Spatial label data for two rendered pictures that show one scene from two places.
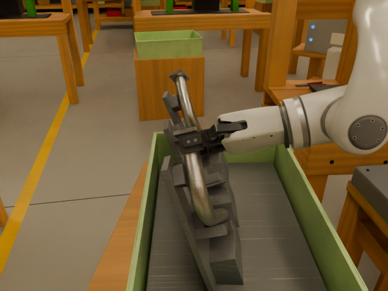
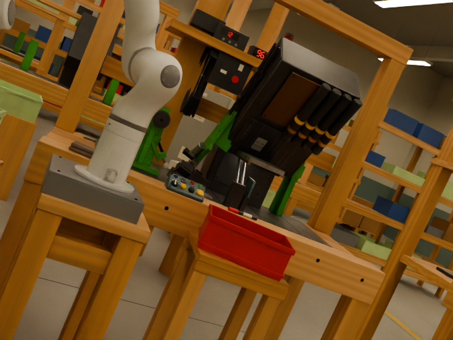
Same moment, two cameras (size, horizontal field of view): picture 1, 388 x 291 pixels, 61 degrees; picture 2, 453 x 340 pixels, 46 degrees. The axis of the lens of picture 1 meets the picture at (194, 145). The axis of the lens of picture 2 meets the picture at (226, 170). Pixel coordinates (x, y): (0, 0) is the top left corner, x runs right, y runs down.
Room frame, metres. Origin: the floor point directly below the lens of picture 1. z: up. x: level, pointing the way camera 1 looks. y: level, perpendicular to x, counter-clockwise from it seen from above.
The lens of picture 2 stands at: (-0.92, -0.64, 1.24)
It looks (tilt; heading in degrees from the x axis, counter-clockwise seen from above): 5 degrees down; 347
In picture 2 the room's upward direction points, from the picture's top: 24 degrees clockwise
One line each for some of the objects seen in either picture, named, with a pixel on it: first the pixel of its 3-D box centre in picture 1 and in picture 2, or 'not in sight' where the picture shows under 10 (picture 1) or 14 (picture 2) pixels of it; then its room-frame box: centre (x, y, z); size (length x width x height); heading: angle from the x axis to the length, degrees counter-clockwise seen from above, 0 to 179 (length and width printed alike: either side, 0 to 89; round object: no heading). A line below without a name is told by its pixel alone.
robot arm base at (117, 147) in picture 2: not in sight; (115, 152); (0.71, -0.66, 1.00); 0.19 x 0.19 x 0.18
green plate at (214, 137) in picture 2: not in sight; (224, 133); (1.32, -1.06, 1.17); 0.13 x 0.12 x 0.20; 93
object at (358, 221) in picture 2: not in sight; (352, 212); (10.20, -6.21, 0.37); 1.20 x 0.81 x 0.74; 102
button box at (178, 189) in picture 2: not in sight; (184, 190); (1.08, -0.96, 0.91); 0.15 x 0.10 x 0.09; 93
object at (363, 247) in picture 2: not in sight; (405, 202); (6.14, -4.86, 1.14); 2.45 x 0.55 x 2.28; 100
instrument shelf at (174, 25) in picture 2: not in sight; (253, 64); (1.65, -1.12, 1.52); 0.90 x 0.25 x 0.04; 93
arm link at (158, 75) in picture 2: not in sight; (147, 90); (0.68, -0.68, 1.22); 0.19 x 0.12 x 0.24; 28
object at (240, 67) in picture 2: not in sight; (227, 73); (1.59, -1.01, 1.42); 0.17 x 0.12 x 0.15; 93
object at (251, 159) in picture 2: not in sight; (253, 159); (1.30, -1.22, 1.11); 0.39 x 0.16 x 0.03; 3
